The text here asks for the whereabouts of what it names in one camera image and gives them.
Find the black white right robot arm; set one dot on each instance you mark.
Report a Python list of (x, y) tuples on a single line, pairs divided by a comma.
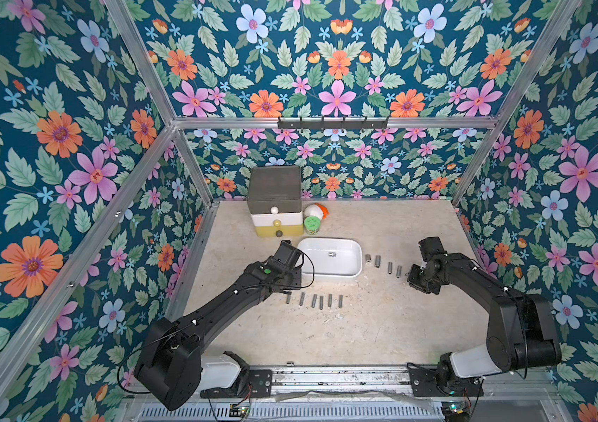
[(521, 330)]

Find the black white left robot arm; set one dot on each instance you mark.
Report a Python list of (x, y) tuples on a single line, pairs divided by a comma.
[(170, 359)]

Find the black wall hook rail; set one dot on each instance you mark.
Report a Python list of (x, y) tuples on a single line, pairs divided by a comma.
[(315, 124)]

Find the grey white yellow drawer box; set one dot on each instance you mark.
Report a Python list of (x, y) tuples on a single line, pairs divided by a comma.
[(274, 201)]

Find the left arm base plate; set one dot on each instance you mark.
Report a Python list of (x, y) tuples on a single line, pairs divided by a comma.
[(241, 382)]

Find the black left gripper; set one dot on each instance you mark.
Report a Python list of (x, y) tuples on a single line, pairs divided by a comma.
[(297, 279)]

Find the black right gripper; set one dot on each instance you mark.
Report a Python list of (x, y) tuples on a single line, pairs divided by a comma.
[(418, 277)]

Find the white plastic storage tray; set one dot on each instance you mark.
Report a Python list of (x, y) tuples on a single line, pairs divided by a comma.
[(346, 266)]

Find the white orange ball toy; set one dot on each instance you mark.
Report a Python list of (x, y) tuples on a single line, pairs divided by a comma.
[(317, 210)]

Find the aluminium front rail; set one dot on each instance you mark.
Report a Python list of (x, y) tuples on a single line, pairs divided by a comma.
[(363, 393)]

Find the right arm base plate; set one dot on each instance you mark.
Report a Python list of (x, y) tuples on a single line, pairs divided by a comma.
[(438, 382)]

